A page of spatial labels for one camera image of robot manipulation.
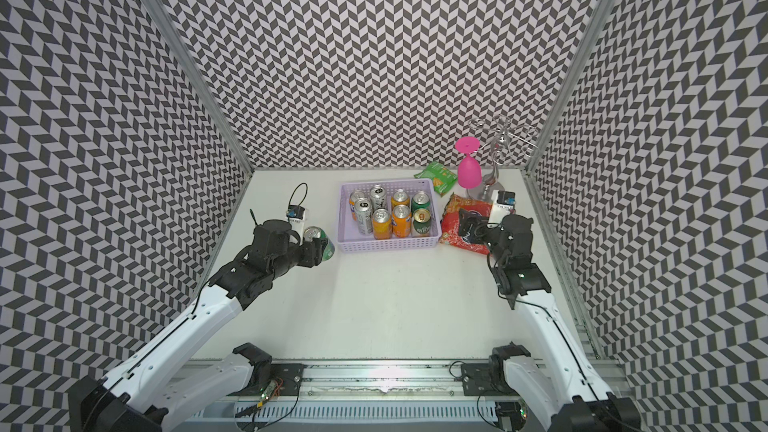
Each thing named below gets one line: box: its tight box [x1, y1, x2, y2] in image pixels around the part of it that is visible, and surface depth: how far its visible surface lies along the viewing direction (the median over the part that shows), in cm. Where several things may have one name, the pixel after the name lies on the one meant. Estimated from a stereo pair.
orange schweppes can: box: [391, 204, 412, 238], surface depth 95 cm
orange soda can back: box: [391, 188, 410, 209], surface depth 98 cm
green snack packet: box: [414, 161, 458, 197], surface depth 114 cm
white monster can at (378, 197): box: [370, 184, 387, 212], surface depth 96 cm
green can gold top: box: [413, 208, 431, 235], surface depth 93 cm
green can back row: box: [411, 190, 431, 215], surface depth 98 cm
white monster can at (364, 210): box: [355, 197, 374, 235], surface depth 93 cm
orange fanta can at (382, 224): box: [372, 208, 393, 240], surface depth 95 cm
